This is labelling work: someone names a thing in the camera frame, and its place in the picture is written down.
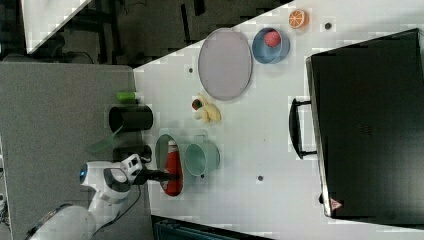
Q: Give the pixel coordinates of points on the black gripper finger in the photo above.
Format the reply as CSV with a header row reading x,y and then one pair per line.
x,y
169,173
175,178

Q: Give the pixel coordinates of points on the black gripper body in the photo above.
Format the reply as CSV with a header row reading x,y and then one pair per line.
x,y
148,175

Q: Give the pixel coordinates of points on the red plush ketchup bottle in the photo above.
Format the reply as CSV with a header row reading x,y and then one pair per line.
x,y
173,164

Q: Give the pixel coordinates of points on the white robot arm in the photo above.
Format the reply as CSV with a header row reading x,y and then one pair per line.
x,y
111,183

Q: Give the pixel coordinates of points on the green oval strainer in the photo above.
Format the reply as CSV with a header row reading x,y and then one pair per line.
x,y
161,152

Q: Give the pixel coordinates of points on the small black cup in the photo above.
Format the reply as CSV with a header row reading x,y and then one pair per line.
x,y
122,152

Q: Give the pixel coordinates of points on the green mug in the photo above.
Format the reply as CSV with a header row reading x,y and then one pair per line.
x,y
201,156

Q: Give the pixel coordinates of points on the green slotted spatula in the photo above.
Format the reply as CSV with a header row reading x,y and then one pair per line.
x,y
105,143

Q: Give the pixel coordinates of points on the large black pot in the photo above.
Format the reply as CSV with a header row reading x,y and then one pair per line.
x,y
130,118

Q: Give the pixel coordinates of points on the peeled banana toy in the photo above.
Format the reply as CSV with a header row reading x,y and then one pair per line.
x,y
208,112

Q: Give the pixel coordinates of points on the small red tomato toy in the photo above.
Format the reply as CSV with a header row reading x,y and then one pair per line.
x,y
196,104

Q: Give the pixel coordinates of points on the green vegetable toy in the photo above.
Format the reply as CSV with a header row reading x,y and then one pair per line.
x,y
125,96

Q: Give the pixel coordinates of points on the lilac round plate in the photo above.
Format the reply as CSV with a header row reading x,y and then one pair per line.
x,y
225,64

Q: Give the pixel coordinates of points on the blue bowl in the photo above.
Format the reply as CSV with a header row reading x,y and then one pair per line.
x,y
270,55

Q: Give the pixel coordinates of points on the red strawberry toy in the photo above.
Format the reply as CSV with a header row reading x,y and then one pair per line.
x,y
272,38

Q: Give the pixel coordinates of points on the orange slice toy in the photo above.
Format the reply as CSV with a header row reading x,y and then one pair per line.
x,y
298,19

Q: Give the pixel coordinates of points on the silver black toaster oven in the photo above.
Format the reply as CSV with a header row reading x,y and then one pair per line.
x,y
368,119

